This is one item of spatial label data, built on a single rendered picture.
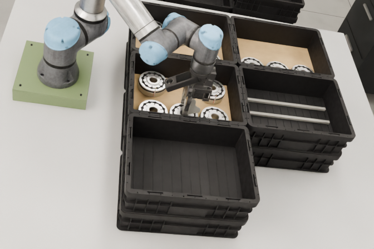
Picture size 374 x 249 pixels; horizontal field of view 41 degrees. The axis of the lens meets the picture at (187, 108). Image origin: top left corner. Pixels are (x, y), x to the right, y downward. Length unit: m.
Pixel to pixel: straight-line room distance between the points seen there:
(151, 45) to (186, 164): 0.42
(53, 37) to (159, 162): 0.55
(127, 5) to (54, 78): 0.50
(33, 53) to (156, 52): 0.67
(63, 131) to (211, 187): 0.57
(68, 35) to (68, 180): 0.49
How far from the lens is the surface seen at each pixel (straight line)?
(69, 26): 1.78
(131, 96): 1.65
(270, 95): 1.98
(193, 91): 1.67
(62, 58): 1.80
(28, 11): 2.30
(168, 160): 1.64
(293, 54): 2.22
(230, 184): 1.65
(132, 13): 1.49
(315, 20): 4.08
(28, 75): 1.92
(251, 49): 2.15
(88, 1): 1.78
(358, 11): 3.43
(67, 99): 1.87
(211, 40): 1.52
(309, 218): 1.86
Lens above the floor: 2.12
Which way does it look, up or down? 46 degrees down
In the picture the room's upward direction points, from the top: 19 degrees clockwise
